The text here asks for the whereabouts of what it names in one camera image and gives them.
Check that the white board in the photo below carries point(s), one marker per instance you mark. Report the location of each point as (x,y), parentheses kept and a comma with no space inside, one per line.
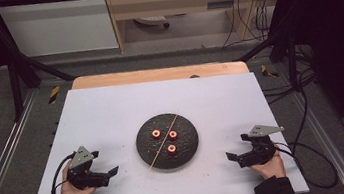
(105,119)

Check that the grey chair base with caster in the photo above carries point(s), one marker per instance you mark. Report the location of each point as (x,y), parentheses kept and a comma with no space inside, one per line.
(153,20)

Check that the thin bamboo skewer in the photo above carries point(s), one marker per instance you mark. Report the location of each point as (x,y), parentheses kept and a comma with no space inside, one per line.
(164,141)

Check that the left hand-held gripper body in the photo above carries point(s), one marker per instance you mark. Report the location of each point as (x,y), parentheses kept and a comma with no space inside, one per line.
(84,175)

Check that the light wooden desk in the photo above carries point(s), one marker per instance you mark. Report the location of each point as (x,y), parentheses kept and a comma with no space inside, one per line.
(180,0)

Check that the person's right hand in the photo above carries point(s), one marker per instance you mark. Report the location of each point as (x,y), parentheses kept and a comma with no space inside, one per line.
(272,168)

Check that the white cabinet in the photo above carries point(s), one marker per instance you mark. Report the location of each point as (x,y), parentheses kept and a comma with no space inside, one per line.
(60,27)

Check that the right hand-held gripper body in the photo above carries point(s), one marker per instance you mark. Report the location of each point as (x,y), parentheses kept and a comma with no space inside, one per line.
(261,152)

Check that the wooden table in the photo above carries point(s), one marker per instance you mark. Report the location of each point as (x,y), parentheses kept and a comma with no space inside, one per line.
(143,76)

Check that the black metal stand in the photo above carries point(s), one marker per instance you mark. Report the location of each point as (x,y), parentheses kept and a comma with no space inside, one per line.
(15,73)
(287,44)

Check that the round black stone plate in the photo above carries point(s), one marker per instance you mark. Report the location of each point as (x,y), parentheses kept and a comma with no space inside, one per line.
(184,152)

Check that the person's left hand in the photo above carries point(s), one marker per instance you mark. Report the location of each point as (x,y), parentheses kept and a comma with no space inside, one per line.
(73,190)

